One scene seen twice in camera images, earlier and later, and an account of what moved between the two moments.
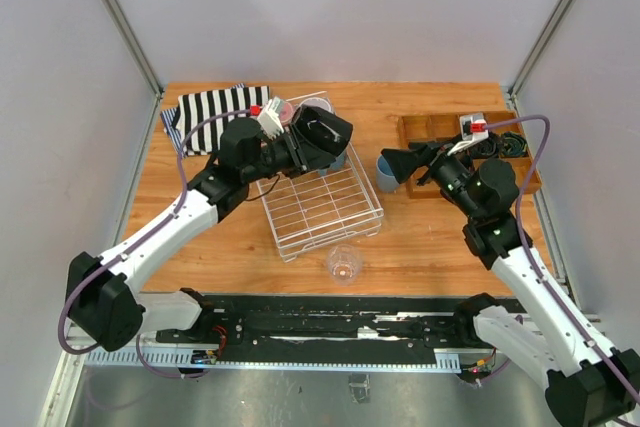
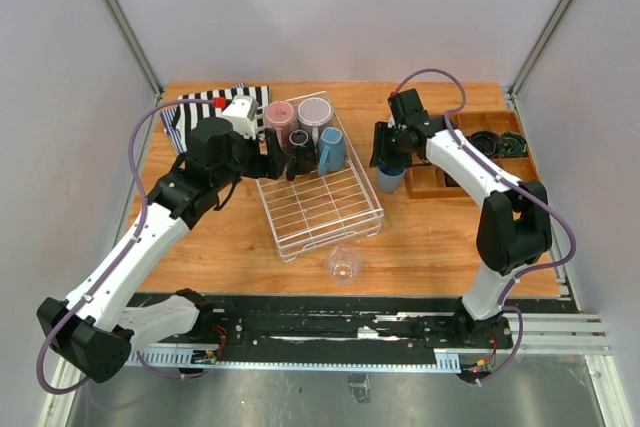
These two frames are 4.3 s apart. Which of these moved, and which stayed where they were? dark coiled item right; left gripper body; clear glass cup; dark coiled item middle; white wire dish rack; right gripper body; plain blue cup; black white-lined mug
Moved: black white-lined mug; left gripper body; right gripper body
Stayed: white wire dish rack; clear glass cup; dark coiled item right; dark coiled item middle; plain blue cup
